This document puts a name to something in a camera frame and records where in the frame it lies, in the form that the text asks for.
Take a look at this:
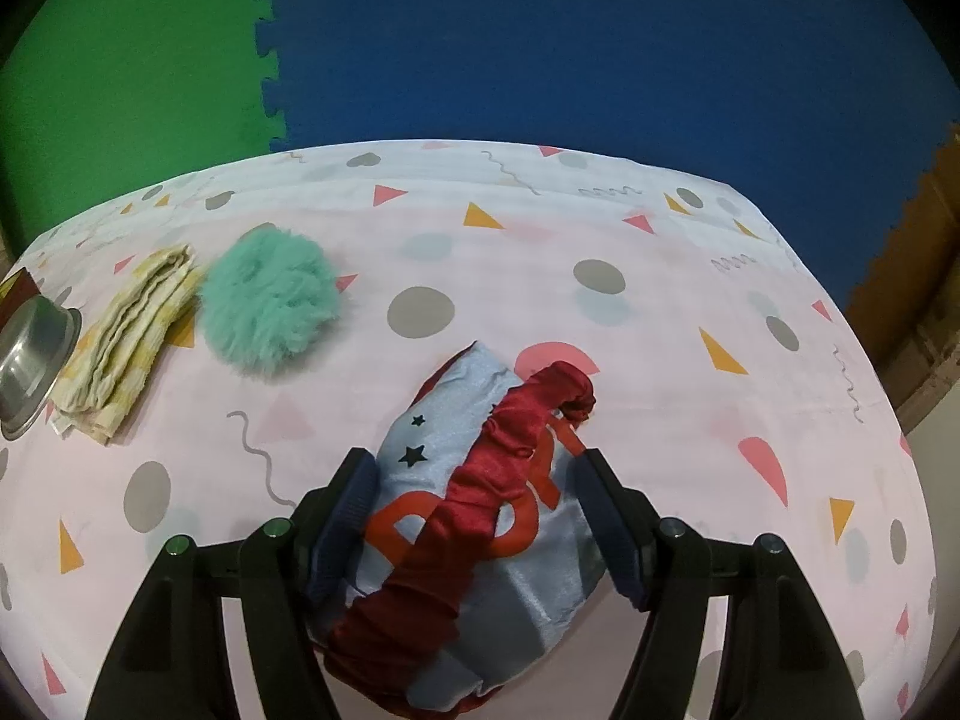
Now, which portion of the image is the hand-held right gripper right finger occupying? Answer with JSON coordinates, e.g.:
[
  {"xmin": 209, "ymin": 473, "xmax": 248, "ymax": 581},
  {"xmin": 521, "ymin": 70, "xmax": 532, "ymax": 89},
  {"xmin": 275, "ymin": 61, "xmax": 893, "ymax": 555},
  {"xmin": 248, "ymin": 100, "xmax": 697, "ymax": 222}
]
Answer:
[{"xmin": 570, "ymin": 448, "xmax": 875, "ymax": 720}]

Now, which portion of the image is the yellow checked folded cloth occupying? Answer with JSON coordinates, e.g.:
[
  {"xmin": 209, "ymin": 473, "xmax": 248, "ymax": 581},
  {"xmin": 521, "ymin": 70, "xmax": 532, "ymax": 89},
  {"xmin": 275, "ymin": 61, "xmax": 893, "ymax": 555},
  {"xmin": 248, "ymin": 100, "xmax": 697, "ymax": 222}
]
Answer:
[{"xmin": 51, "ymin": 244, "xmax": 207, "ymax": 443}]

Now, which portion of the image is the teal fluffy scrunchie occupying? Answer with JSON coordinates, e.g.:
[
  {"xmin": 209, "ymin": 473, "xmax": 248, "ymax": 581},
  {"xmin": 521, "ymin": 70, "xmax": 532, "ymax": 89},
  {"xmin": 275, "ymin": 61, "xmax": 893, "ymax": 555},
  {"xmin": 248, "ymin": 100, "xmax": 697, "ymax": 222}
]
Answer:
[{"xmin": 196, "ymin": 229, "xmax": 350, "ymax": 376}]

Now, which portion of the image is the red and gold box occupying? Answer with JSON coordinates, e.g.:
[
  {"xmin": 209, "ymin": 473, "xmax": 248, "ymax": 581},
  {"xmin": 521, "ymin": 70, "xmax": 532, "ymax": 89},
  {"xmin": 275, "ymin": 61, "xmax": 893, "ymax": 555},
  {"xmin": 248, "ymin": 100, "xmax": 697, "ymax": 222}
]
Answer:
[{"xmin": 0, "ymin": 268, "xmax": 42, "ymax": 331}]

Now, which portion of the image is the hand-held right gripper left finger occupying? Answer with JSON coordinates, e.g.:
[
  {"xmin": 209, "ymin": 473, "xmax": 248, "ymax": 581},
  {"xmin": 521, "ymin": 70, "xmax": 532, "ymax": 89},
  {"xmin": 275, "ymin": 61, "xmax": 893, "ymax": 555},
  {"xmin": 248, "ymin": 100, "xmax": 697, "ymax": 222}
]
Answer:
[{"xmin": 86, "ymin": 446, "xmax": 380, "ymax": 720}]

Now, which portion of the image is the pink printed tablecloth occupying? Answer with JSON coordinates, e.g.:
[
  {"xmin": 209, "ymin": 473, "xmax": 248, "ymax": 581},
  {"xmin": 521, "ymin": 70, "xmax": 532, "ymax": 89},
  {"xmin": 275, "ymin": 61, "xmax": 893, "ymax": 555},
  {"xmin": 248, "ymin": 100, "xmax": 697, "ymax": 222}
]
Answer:
[{"xmin": 0, "ymin": 139, "xmax": 942, "ymax": 720}]

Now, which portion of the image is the steel bowl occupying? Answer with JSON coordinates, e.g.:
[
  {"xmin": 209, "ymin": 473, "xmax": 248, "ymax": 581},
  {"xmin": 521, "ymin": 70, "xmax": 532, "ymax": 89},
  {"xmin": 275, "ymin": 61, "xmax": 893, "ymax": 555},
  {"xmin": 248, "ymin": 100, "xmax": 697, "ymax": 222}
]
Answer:
[{"xmin": 0, "ymin": 294, "xmax": 83, "ymax": 440}]

